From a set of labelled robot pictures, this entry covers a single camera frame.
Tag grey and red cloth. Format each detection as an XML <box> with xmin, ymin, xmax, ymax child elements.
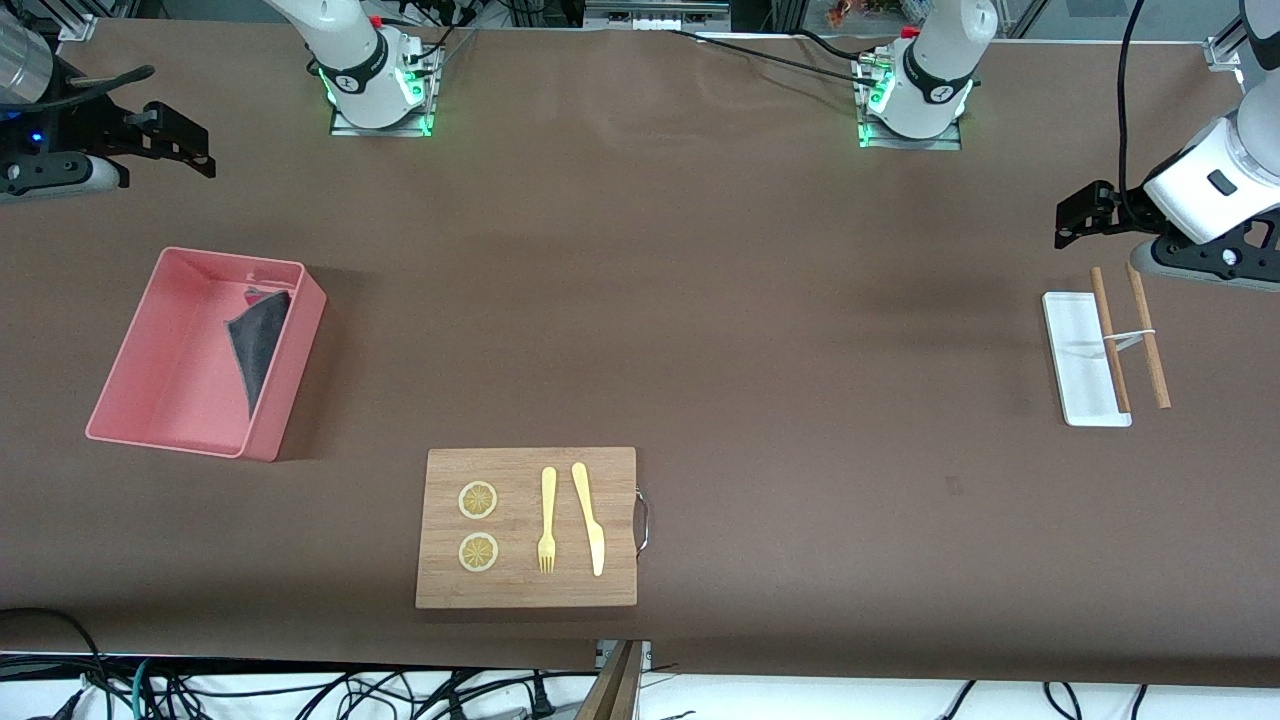
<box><xmin>226</xmin><ymin>286</ymin><xmax>294</xmax><ymax>420</ymax></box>

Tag wooden rack rod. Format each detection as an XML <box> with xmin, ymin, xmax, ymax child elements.
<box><xmin>1089</xmin><ymin>267</ymin><xmax>1132</xmax><ymax>415</ymax></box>
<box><xmin>1126</xmin><ymin>262</ymin><xmax>1172</xmax><ymax>410</ymax></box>

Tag white rectangular rack tray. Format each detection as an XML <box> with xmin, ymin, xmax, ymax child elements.
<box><xmin>1042</xmin><ymin>291</ymin><xmax>1134</xmax><ymax>429</ymax></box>

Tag pink plastic bin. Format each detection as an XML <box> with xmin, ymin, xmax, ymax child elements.
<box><xmin>85</xmin><ymin>246</ymin><xmax>329</xmax><ymax>463</ymax></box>

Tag silver box behind table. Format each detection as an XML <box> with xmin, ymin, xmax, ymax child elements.
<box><xmin>583</xmin><ymin>0</ymin><xmax>733</xmax><ymax>33</ymax></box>

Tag yellow wooden fork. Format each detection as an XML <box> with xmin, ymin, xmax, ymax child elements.
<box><xmin>537</xmin><ymin>466</ymin><xmax>559</xmax><ymax>575</ymax></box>

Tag yellow wooden knife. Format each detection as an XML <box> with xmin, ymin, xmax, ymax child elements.
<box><xmin>571</xmin><ymin>461</ymin><xmax>607</xmax><ymax>578</ymax></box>

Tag bamboo cutting board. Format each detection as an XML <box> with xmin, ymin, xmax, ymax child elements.
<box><xmin>415</xmin><ymin>447</ymin><xmax>639</xmax><ymax>610</ymax></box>

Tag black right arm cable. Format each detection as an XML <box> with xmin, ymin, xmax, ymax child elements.
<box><xmin>48</xmin><ymin>64</ymin><xmax>158</xmax><ymax>112</ymax></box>

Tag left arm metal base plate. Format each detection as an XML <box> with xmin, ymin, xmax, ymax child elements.
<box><xmin>857</xmin><ymin>122</ymin><xmax>964</xmax><ymax>152</ymax></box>

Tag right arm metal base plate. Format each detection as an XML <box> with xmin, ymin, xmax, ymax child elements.
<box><xmin>329</xmin><ymin>100</ymin><xmax>439</xmax><ymax>139</ymax></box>

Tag black cable across table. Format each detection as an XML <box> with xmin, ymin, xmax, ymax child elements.
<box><xmin>665</xmin><ymin>28</ymin><xmax>887</xmax><ymax>82</ymax></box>

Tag black looped floor cable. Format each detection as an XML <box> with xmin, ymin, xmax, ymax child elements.
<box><xmin>0</xmin><ymin>606</ymin><xmax>106</xmax><ymax>701</ymax></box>

